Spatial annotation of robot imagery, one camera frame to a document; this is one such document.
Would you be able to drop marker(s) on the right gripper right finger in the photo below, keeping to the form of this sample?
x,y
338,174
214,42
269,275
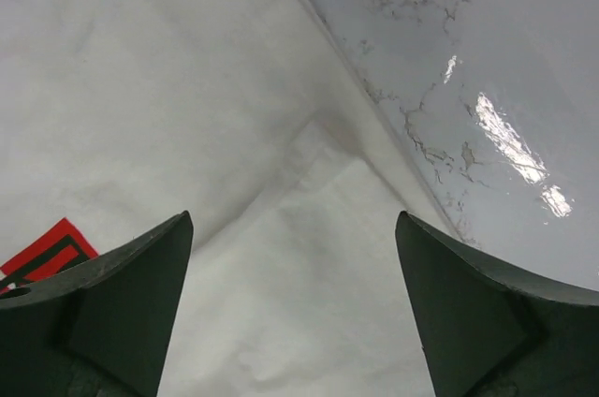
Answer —
x,y
490,328

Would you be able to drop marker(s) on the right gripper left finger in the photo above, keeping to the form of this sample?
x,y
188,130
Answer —
x,y
76,325

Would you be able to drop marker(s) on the white Coca-Cola t-shirt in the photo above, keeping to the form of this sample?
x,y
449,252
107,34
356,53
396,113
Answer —
x,y
117,114

